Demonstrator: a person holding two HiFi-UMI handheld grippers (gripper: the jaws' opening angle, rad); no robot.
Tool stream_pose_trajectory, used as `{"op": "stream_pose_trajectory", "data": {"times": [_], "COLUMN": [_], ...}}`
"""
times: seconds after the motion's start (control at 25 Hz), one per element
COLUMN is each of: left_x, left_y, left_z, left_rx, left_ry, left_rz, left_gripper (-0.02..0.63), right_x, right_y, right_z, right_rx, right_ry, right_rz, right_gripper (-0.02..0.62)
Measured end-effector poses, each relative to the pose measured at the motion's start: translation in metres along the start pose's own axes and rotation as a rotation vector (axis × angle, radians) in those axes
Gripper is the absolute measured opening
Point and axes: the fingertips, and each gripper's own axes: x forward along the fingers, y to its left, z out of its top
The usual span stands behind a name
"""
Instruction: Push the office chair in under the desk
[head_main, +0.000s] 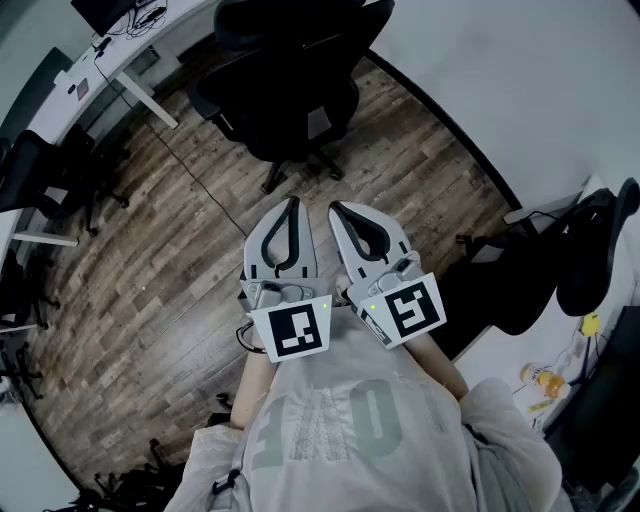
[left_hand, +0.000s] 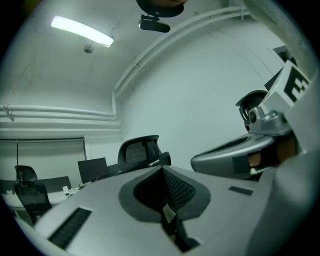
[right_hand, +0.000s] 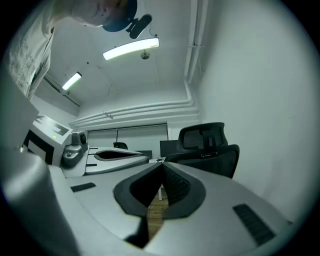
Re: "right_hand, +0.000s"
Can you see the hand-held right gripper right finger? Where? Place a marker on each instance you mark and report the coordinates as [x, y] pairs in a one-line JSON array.
[[215, 225]]

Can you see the person in white coat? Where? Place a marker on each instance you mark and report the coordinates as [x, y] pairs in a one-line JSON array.
[[30, 55]]

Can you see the small ceiling light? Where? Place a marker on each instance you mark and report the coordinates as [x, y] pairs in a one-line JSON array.
[[72, 81]]

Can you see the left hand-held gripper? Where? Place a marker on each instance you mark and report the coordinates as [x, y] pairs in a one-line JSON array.
[[47, 130]]

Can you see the long ceiling light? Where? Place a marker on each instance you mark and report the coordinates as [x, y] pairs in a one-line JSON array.
[[130, 48]]

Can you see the black mesh office chair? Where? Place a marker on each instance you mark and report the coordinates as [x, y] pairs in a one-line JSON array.
[[220, 160]]

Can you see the person's head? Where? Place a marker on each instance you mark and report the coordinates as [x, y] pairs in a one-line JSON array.
[[92, 12]]

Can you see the black computer monitor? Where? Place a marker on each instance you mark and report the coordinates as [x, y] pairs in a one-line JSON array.
[[168, 148]]

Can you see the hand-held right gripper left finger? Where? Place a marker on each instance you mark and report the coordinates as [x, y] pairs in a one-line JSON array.
[[100, 192]]

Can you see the black head-worn camera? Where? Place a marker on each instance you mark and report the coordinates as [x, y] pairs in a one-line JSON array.
[[125, 20]]

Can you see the white window blind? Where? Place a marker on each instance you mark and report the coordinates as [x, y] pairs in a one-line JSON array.
[[130, 137]]

